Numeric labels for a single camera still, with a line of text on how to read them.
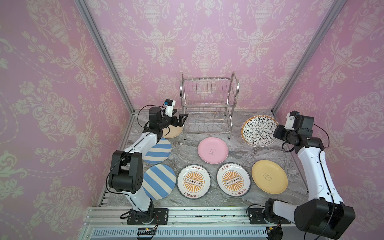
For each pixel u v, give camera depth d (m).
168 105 0.76
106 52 0.86
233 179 0.86
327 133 0.76
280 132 0.69
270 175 0.88
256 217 0.73
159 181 0.86
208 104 1.07
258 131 0.85
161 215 0.75
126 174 0.47
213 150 0.98
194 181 0.85
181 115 0.78
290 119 0.70
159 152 0.97
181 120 0.80
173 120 0.79
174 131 1.05
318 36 0.78
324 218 0.40
